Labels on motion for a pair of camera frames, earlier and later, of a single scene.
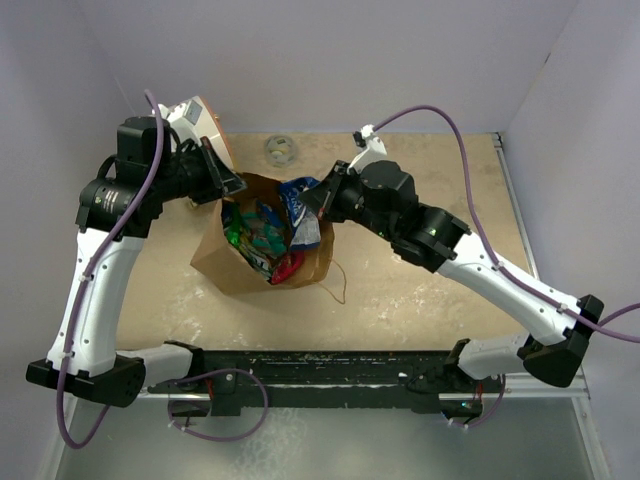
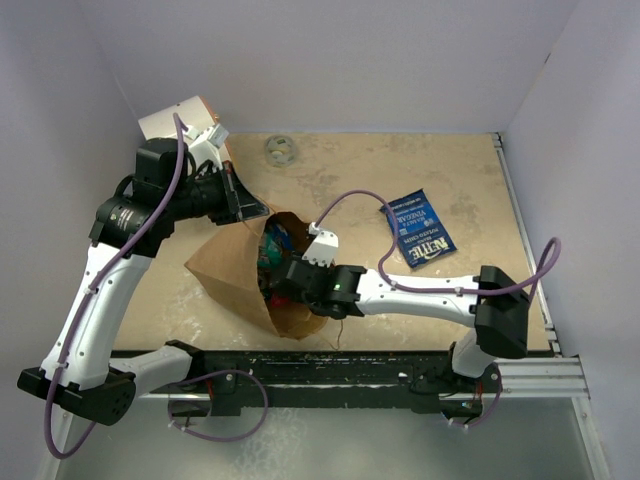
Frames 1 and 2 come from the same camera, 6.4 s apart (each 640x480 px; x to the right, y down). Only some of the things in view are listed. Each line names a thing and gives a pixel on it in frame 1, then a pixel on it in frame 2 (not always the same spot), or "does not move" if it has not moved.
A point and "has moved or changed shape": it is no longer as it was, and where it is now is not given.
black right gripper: (321, 196) to (310, 265)
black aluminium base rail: (243, 381) does not move
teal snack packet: (272, 242) to (274, 253)
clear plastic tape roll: (280, 151) does not move
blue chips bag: (304, 219) has moved or changed shape
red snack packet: (289, 265) has moved or changed shape
